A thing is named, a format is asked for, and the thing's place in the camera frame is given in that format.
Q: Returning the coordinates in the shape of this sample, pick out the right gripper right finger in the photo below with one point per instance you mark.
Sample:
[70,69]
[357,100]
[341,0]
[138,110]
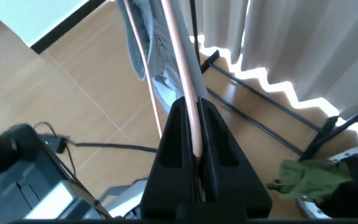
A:
[235,193]

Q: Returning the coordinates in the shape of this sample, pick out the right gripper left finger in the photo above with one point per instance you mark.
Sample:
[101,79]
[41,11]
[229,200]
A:
[166,193]

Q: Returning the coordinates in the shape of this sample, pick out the pink clothes hanger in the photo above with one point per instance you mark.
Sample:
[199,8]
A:
[180,62]

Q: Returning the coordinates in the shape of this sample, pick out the pale grey shorts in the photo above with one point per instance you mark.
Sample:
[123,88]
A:
[157,40]

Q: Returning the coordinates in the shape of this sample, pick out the black clothes rack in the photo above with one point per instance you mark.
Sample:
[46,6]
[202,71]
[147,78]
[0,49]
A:
[329,124]

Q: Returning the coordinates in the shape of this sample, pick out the white laundry basket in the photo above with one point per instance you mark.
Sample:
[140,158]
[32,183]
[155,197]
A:
[353,186]

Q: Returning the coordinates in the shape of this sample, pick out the green garment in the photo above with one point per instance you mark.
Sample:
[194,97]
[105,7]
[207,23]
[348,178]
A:
[309,177]

